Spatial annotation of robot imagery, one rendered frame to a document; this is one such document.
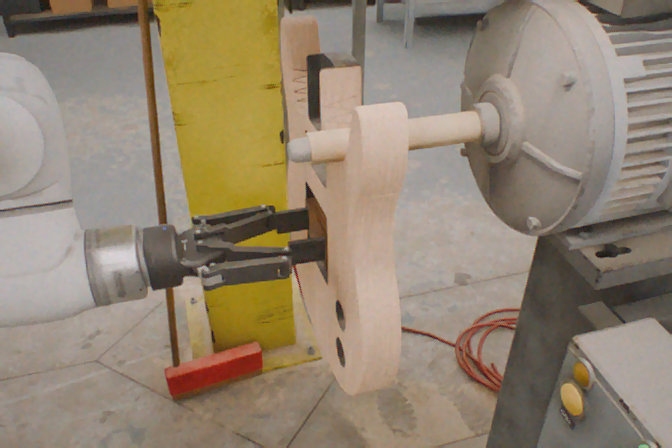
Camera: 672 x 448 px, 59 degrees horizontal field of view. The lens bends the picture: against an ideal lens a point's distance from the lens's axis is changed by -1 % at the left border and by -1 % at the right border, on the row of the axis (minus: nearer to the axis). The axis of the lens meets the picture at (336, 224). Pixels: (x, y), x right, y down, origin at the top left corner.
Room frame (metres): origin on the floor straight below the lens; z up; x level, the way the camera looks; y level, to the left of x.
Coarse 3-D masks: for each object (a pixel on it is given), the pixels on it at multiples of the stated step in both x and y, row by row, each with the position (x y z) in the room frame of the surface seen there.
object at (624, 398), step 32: (640, 320) 0.42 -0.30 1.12; (576, 352) 0.38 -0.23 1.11; (608, 352) 0.38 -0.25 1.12; (640, 352) 0.37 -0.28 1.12; (576, 384) 0.36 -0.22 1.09; (608, 384) 0.34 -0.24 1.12; (640, 384) 0.34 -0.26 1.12; (576, 416) 0.35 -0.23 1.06; (608, 416) 0.32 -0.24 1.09; (640, 416) 0.31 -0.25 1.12
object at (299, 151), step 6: (300, 138) 0.52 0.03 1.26; (306, 138) 0.52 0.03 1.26; (288, 144) 0.52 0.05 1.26; (294, 144) 0.51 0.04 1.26; (300, 144) 0.51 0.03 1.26; (306, 144) 0.51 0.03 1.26; (288, 150) 0.52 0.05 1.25; (294, 150) 0.51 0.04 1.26; (300, 150) 0.51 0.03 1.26; (306, 150) 0.51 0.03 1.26; (294, 156) 0.51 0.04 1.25; (300, 156) 0.51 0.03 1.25; (306, 156) 0.51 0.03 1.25
